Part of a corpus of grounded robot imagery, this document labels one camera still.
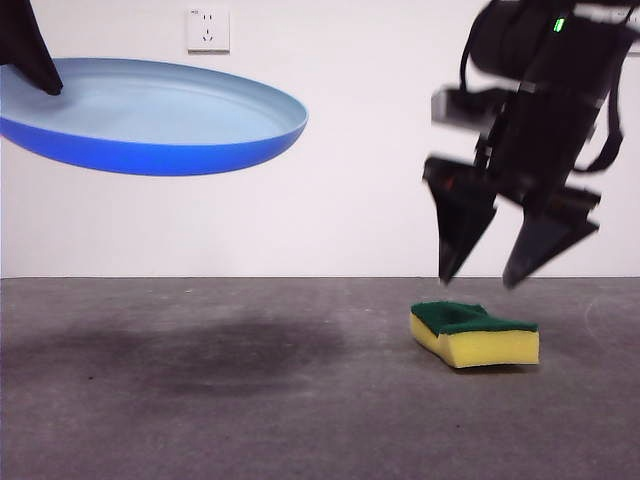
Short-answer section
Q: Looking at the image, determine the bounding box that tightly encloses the yellow sponge with green pad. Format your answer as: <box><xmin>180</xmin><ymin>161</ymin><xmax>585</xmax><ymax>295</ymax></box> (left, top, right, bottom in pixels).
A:
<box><xmin>409</xmin><ymin>300</ymin><xmax>541</xmax><ymax>370</ymax></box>

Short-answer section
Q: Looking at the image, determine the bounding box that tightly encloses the blue round plate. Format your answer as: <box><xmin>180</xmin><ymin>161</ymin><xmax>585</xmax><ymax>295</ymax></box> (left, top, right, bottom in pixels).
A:
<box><xmin>0</xmin><ymin>57</ymin><xmax>310</xmax><ymax>177</ymax></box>

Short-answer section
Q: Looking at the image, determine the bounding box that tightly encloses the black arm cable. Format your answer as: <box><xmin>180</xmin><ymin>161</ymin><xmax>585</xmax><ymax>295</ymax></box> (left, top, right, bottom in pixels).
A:
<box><xmin>574</xmin><ymin>29</ymin><xmax>627</xmax><ymax>174</ymax></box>

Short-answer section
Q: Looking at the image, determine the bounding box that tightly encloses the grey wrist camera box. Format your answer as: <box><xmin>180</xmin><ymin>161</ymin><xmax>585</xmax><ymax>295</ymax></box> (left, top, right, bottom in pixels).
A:
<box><xmin>430</xmin><ymin>87</ymin><xmax>509</xmax><ymax>134</ymax></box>

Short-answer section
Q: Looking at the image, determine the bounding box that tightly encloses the white wall socket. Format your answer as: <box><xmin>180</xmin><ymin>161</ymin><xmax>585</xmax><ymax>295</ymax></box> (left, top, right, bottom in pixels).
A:
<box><xmin>187</xmin><ymin>7</ymin><xmax>232</xmax><ymax>55</ymax></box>

